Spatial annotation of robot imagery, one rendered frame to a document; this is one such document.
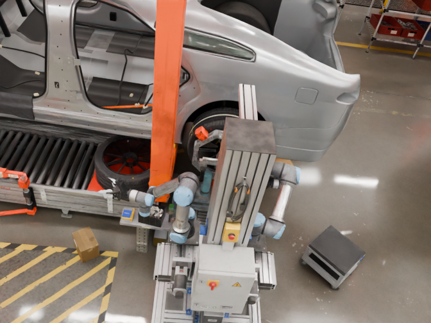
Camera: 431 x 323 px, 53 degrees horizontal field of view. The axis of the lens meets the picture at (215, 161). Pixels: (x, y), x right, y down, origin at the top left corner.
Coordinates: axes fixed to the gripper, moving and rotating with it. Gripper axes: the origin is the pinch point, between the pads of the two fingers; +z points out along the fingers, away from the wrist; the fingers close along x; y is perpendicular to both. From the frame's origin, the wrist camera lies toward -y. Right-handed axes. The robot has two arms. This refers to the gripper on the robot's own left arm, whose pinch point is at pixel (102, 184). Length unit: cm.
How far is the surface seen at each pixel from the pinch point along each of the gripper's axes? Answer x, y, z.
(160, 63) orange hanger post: 45, -72, -18
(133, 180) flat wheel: 79, 64, 10
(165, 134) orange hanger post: 54, -14, -24
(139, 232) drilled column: 45, 89, -11
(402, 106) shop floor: 402, 80, -268
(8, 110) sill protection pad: 81, 26, 129
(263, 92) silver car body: 117, -34, -83
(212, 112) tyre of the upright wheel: 115, -4, -45
